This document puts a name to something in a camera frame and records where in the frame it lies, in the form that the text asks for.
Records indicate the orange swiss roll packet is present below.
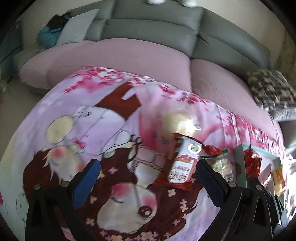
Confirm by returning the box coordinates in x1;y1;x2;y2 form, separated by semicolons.
272;167;285;195

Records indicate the red snack packet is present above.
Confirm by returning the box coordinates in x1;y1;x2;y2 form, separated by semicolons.
244;147;262;179

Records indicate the round biscuit clear packet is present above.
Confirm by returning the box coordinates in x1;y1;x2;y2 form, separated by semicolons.
200;149;234;182

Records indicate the red white milk biscuit packet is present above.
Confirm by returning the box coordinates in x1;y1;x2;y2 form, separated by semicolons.
154;133;202;191

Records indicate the clear bread bun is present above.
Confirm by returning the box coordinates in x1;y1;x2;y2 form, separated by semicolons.
161;110;201;138

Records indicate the pink swiss roll packet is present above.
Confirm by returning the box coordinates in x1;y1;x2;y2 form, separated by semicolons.
258;164;273;188

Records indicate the teal white tray box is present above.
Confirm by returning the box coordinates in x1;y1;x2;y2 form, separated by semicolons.
234;143;285;204

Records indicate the small red candy wrapper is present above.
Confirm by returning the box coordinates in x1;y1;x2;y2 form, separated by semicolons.
202;145;223;156

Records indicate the pink cartoon tablecloth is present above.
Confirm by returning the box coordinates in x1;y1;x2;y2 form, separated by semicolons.
1;67;285;240

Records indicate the grey pillow right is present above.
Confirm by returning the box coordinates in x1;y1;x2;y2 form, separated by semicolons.
269;108;296;122

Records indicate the black white patterned pillow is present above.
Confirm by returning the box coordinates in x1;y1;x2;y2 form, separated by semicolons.
245;69;295;112

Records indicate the teal blue clothing pile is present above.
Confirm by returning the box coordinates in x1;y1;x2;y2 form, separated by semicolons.
37;26;62;49

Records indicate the grey storage cabinet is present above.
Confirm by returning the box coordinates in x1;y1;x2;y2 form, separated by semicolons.
1;21;23;82

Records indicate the pink sofa seat cover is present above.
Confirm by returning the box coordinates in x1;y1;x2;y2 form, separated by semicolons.
18;39;283;143

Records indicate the light grey pillow left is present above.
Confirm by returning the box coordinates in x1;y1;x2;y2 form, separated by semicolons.
56;9;99;46

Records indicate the black bag on sofa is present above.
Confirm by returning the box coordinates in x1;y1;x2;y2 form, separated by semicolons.
47;14;70;30

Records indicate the grey white plush toy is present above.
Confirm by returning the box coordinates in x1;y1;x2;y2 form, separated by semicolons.
147;0;199;8

